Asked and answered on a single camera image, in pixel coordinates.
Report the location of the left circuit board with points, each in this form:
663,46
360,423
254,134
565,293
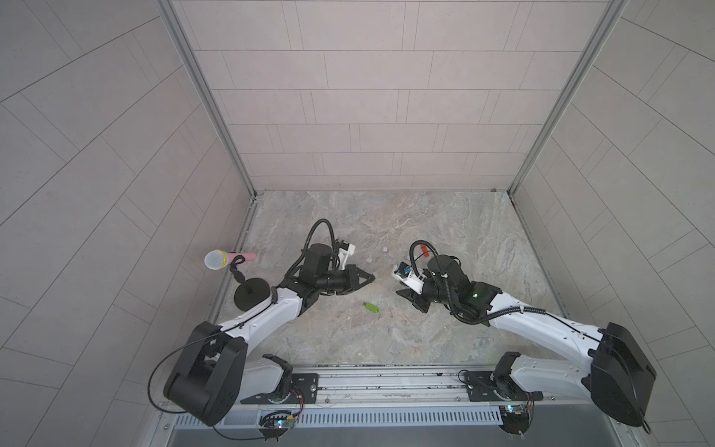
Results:
274,425

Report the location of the circuit board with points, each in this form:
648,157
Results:
516,418
274,425

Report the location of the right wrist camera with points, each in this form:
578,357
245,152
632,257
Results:
407,276

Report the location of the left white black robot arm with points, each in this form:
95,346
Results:
213,370

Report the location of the aluminium rail frame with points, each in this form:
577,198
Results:
391,384

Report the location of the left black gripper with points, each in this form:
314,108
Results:
349,284

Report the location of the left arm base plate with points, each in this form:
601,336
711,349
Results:
303,385

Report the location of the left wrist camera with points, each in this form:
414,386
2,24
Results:
345,251

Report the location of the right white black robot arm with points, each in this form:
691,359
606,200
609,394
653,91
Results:
603,365

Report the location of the white ventilation grille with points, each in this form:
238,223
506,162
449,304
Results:
363,417

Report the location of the pink yellow toy microphone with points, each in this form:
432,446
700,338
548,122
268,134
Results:
217,259

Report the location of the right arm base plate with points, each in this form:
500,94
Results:
486,387

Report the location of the right circuit board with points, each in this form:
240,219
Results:
516,418

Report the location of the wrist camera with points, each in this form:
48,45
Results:
407,276
345,251

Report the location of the green usb drive lower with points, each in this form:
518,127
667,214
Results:
371,307

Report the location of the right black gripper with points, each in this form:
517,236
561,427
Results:
412,296

